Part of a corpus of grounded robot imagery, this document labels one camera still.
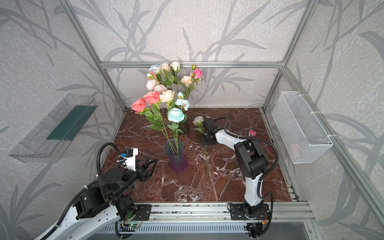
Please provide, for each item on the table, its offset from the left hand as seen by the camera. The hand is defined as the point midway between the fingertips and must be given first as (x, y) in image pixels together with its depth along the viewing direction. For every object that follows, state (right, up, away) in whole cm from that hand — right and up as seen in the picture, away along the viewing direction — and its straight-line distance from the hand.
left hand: (156, 157), depth 67 cm
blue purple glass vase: (+6, +2, +11) cm, 13 cm away
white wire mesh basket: (+63, +9, -7) cm, 64 cm away
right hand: (+22, +6, +31) cm, 39 cm away
